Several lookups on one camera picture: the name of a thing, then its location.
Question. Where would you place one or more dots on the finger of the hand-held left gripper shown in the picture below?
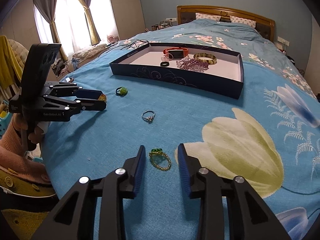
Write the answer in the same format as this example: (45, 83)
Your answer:
(95, 105)
(92, 95)

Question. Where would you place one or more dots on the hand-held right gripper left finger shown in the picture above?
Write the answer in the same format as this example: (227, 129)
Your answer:
(141, 170)

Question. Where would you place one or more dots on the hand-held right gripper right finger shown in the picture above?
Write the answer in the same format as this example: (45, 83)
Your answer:
(183, 170)

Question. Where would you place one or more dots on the red smart watch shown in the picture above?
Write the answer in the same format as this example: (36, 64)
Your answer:
(175, 54)

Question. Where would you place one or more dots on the dark blue shallow box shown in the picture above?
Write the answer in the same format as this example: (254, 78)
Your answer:
(225, 65)

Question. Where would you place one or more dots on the amber green bangle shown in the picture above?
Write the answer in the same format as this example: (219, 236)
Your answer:
(200, 55)

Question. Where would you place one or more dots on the person's left hand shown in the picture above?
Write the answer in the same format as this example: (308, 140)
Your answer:
(32, 136)

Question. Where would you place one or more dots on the dark printed cloth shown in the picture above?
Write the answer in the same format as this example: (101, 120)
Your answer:
(58, 66)

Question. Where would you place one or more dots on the beige padded jacket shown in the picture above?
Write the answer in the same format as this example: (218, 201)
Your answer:
(20, 55)

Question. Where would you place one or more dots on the yellow garment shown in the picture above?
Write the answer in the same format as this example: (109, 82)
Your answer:
(6, 60)

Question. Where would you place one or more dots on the crumpled light bedding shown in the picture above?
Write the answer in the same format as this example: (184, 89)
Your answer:
(88, 51)

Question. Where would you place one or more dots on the pink desk fan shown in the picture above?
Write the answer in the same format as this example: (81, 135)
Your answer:
(112, 39)

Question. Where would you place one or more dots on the white sheer curtain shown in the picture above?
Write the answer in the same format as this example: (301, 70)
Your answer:
(67, 25)

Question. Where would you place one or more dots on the yellow grey curtain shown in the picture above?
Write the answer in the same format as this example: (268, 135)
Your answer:
(85, 5)

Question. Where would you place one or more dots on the bedside cosmetics cluster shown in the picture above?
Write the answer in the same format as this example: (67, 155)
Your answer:
(161, 25)

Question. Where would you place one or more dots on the olive button cardigan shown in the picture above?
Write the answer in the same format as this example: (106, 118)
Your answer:
(15, 185)

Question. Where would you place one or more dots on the blue floral duvet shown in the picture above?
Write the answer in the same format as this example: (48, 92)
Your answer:
(212, 35)

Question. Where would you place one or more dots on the dotted white pillow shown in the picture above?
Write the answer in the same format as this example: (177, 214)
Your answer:
(207, 17)
(242, 21)

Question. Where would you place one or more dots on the wooden headboard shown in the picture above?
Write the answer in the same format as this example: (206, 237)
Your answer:
(225, 11)

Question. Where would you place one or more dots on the beige wall cabinet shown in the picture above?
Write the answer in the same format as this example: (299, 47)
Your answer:
(125, 7)

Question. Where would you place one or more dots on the white wall socket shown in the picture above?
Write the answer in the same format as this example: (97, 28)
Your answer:
(283, 41)
(171, 19)

